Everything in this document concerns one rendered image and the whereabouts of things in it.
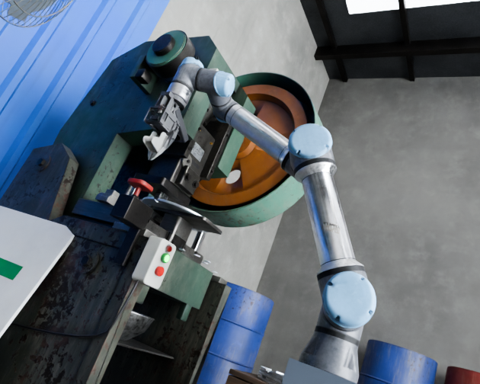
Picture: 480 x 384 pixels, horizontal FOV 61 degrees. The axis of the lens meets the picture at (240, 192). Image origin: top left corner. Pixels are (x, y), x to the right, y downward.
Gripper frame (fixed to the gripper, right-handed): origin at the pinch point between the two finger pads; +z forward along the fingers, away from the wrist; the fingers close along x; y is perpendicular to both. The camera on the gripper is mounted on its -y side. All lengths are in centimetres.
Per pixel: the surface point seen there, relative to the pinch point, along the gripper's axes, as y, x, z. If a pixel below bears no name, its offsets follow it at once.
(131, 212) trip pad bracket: 1.2, 3.1, 18.7
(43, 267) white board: -3.8, -27.0, 41.3
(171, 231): -28.2, -5.7, 14.0
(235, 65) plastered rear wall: -168, -138, -195
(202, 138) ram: -32.2, -14.4, -27.8
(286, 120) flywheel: -70, -2, -64
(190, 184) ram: -33.5, -11.4, -7.1
